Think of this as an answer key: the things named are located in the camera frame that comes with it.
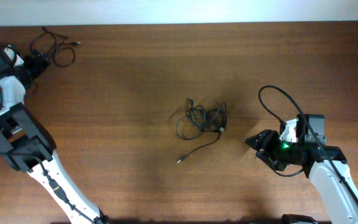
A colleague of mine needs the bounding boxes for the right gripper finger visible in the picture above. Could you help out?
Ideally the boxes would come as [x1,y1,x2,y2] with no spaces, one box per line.
[255,151,277,170]
[245,129,274,151]

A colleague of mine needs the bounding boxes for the thin black USB cable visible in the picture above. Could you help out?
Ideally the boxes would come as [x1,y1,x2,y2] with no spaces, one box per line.
[29,26,81,68]

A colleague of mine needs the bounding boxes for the black USB cable long tail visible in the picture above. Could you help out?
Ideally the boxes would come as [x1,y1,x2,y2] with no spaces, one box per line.
[175,98,228,164]

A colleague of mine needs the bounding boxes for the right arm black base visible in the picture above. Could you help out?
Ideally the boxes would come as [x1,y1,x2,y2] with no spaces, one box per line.
[280,214,318,224]

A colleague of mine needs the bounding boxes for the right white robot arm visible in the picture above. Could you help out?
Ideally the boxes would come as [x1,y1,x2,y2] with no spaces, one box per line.
[245,114,358,223]

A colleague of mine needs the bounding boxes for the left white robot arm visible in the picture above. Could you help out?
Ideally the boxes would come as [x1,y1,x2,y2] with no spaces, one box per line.
[0,45,109,223]

